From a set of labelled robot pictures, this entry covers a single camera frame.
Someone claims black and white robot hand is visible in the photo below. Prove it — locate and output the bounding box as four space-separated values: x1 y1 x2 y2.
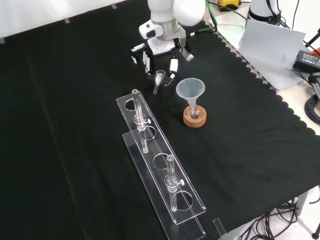
130 37 195 87

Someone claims translucent plastic funnel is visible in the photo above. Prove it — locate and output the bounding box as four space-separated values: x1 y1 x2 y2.
175 78 206 113

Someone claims small glass round-bottom flask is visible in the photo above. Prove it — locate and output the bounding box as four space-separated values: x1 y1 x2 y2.
187 103 202 120

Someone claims clear acrylic funnel stand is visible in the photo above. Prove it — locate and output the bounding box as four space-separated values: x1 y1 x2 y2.
115 88 207 240

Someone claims yellow stop button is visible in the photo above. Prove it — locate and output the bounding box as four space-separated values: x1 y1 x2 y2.
217 0 242 12

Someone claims pale grey board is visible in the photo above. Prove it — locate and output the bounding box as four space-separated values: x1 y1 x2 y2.
238 19 309 91

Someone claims black bench cloth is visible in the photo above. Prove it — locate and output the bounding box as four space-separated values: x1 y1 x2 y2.
0 0 320 240

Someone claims black power adapter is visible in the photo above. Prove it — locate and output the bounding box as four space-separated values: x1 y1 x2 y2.
292 49 320 75

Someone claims black tripod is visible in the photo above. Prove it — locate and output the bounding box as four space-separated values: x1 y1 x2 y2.
302 26 320 57

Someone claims small clear acrylic block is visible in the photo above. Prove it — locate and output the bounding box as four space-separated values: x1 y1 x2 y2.
212 218 228 238

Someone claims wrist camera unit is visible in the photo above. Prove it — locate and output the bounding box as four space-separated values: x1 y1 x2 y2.
138 21 163 40

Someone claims green cable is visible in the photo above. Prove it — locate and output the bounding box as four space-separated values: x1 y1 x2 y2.
198 0 219 33

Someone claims cork ring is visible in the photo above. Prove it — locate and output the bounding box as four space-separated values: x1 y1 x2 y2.
183 106 208 128

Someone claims coiled black cable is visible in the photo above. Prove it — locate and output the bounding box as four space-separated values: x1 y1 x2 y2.
304 93 320 125

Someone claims black floor cable bundle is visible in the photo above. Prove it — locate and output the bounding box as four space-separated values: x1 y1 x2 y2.
239 197 320 240

